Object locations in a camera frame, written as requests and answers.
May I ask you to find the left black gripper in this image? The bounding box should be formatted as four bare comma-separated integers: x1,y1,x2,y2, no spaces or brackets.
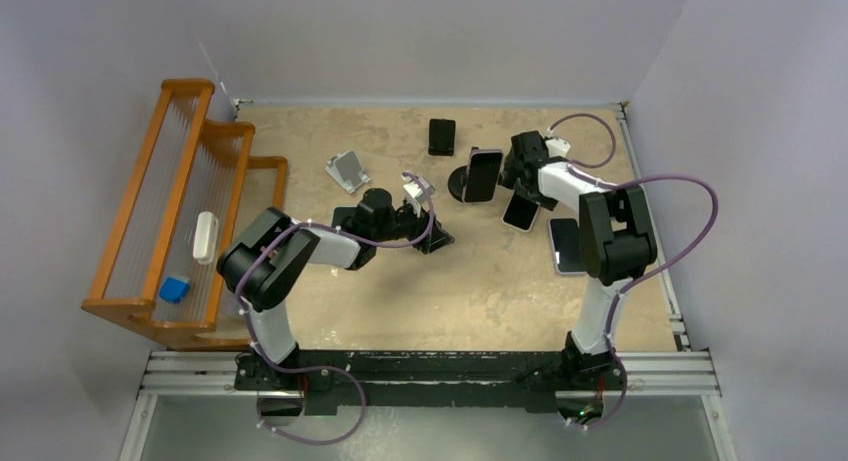
372,198,453,253

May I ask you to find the black phone clear case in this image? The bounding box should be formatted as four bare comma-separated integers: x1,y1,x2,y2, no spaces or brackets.
461,147,504,203

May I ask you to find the white edged black phone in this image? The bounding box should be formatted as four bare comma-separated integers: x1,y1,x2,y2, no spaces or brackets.
501,193,539,232

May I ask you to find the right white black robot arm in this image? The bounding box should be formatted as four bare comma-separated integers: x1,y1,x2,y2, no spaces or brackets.
499,131,657,388

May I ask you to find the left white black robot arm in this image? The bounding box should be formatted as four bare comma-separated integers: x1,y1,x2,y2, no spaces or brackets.
216,188,455,390

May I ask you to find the black round base phone stand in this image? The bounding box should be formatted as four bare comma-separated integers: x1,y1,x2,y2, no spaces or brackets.
447,165,468,203

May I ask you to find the black rectangular phone stand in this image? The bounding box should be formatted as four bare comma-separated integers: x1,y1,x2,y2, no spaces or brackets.
428,119,456,157

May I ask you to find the lavender case phone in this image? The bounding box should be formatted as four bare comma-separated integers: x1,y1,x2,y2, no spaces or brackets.
548,218,585,276

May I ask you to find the light blue case phone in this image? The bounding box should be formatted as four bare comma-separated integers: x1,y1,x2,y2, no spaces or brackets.
330,206,357,233

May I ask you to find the silver folding phone stand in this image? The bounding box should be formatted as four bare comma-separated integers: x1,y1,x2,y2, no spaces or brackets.
325,150,371,194

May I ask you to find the white rectangular device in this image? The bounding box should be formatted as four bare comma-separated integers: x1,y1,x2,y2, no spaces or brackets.
192,211,219,265

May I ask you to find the orange wooden rack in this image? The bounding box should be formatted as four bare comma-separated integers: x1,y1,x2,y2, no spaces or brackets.
81,78,288,351

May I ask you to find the blue cap bottle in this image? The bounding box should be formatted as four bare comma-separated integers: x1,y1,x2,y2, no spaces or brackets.
158,276,191,304

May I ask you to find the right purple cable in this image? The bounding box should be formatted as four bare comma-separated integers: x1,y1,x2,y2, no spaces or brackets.
549,112,721,431

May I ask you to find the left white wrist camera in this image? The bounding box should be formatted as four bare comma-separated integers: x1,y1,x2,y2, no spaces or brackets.
402,174,435,215

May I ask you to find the black aluminium base frame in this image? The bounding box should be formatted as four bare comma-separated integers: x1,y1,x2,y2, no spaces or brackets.
120,350,736,460

